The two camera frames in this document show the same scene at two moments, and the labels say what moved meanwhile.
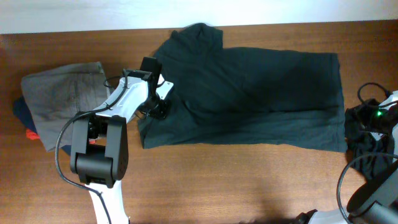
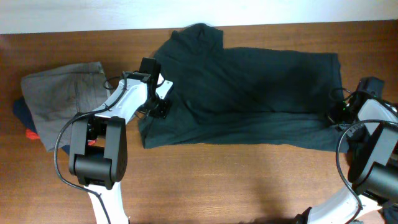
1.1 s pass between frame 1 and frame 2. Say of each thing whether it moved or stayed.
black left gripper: stayed
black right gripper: moved
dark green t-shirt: stayed
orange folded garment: stayed
